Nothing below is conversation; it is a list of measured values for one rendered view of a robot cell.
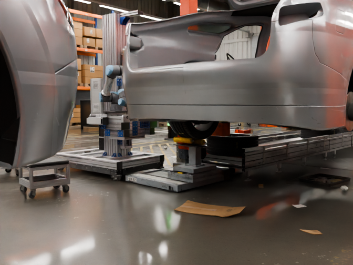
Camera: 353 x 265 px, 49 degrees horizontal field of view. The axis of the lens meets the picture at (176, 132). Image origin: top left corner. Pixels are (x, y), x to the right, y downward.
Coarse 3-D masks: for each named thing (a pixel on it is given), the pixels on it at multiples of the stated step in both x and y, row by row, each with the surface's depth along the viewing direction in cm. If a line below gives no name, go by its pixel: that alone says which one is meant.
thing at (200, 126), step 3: (210, 123) 438; (213, 123) 436; (192, 126) 410; (195, 126) 446; (198, 126) 444; (201, 126) 441; (204, 126) 438; (207, 126) 435; (210, 126) 433; (195, 129) 413; (198, 129) 435; (201, 129) 432; (204, 129) 430; (207, 129) 429
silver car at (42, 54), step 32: (0, 0) 101; (32, 0) 111; (0, 32) 102; (32, 32) 111; (64, 32) 127; (0, 64) 109; (32, 64) 111; (64, 64) 127; (0, 96) 116; (32, 96) 112; (64, 96) 129; (0, 128) 119; (32, 128) 114; (64, 128) 135; (0, 160) 118; (32, 160) 116
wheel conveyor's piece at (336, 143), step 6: (288, 132) 705; (294, 132) 722; (348, 132) 692; (288, 138) 701; (294, 138) 703; (300, 138) 704; (330, 138) 634; (336, 138) 652; (342, 138) 671; (348, 138) 693; (330, 144) 635; (336, 144) 653; (342, 144) 673; (348, 144) 695; (330, 150) 637
